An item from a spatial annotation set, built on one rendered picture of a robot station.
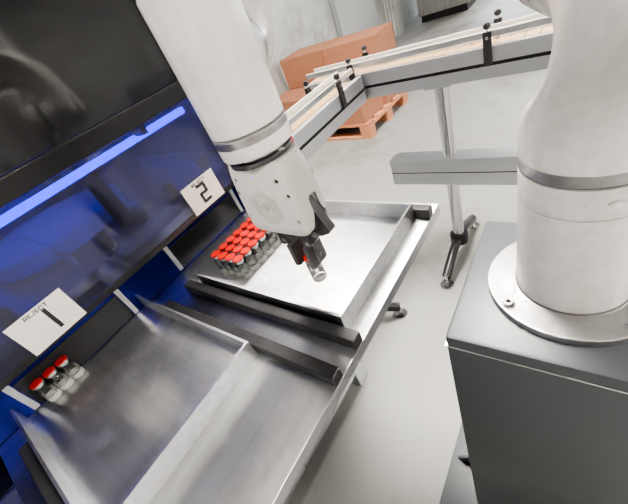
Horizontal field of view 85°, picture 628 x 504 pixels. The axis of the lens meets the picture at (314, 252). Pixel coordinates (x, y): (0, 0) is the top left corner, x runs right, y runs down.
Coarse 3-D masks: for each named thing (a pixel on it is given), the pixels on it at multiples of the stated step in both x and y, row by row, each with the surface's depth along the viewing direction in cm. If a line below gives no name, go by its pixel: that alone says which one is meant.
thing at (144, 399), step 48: (144, 336) 64; (192, 336) 59; (96, 384) 59; (144, 384) 55; (192, 384) 51; (48, 432) 54; (96, 432) 51; (144, 432) 48; (192, 432) 44; (96, 480) 45; (144, 480) 39
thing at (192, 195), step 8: (200, 176) 69; (208, 176) 70; (192, 184) 68; (208, 184) 71; (216, 184) 72; (184, 192) 67; (192, 192) 68; (200, 192) 69; (208, 192) 71; (216, 192) 72; (224, 192) 74; (192, 200) 68; (200, 200) 70; (192, 208) 68; (200, 208) 70
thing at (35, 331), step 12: (48, 300) 52; (60, 300) 53; (72, 300) 54; (36, 312) 51; (60, 312) 53; (72, 312) 54; (84, 312) 56; (12, 324) 49; (24, 324) 50; (36, 324) 51; (48, 324) 52; (72, 324) 54; (12, 336) 49; (24, 336) 50; (36, 336) 51; (48, 336) 52; (36, 348) 51
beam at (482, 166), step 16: (400, 160) 150; (416, 160) 145; (432, 160) 141; (448, 160) 137; (464, 160) 134; (480, 160) 130; (496, 160) 127; (512, 160) 124; (400, 176) 155; (416, 176) 150; (432, 176) 146; (448, 176) 142; (464, 176) 138; (480, 176) 135; (496, 176) 131; (512, 176) 128
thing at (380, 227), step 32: (352, 224) 68; (384, 224) 64; (288, 256) 67; (352, 256) 60; (384, 256) 55; (224, 288) 64; (256, 288) 63; (288, 288) 60; (320, 288) 57; (352, 288) 55; (352, 320) 49
